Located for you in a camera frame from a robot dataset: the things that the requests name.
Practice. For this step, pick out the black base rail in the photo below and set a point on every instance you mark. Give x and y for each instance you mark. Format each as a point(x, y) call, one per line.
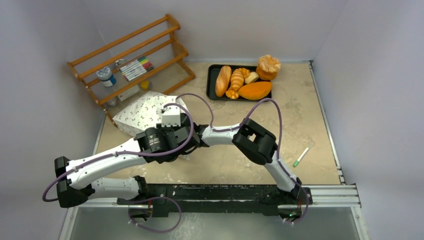
point(266, 199)

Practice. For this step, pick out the fake muffin orange cup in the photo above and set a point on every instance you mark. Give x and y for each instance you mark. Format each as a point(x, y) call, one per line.
point(268, 67)

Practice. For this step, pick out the black plastic tray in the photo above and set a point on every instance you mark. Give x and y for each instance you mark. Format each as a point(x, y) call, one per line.
point(212, 74)

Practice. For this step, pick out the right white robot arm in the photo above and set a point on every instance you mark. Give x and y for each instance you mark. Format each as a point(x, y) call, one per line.
point(258, 144)

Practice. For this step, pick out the round fake bread roll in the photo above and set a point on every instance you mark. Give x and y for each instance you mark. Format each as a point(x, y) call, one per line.
point(255, 90)

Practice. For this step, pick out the yellow grey eraser block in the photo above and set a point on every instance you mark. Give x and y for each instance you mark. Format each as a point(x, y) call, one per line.
point(146, 85)

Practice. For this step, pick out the seeded fake bread bun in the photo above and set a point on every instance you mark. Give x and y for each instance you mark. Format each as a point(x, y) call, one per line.
point(251, 78)

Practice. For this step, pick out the patterned white paper bag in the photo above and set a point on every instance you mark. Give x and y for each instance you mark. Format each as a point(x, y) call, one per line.
point(144, 112)

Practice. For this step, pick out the aluminium frame rail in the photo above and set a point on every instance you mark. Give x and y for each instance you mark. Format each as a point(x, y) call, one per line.
point(344, 196)

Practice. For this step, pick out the braided fake bread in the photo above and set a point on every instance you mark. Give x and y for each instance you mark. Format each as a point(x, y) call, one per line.
point(234, 94)

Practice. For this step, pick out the blue lid jar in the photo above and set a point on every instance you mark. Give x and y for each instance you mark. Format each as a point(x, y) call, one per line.
point(106, 77)

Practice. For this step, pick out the small white box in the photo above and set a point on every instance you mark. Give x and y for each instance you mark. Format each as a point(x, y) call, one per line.
point(128, 93)

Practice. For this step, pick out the green cap white marker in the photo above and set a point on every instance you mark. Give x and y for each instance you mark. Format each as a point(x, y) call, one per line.
point(296, 163)

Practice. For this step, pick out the long fake bread loaf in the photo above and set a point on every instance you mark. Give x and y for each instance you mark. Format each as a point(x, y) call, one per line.
point(223, 80)

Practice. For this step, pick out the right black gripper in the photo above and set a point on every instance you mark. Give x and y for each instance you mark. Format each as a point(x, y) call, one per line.
point(198, 131)

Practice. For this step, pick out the orange wooden rack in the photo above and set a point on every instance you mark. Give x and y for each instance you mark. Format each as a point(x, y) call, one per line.
point(179, 53)

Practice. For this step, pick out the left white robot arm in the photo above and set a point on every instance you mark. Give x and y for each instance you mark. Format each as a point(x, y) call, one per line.
point(84, 179)

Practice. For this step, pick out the fake croissant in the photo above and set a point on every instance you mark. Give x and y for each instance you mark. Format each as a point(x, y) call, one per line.
point(236, 80)

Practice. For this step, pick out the pack of coloured markers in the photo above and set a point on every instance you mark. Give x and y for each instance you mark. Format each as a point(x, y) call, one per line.
point(136, 68)

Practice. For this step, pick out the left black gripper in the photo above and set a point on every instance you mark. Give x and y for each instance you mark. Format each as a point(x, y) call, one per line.
point(164, 129)

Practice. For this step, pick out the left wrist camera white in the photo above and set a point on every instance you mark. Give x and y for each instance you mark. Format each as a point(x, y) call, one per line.
point(171, 116)

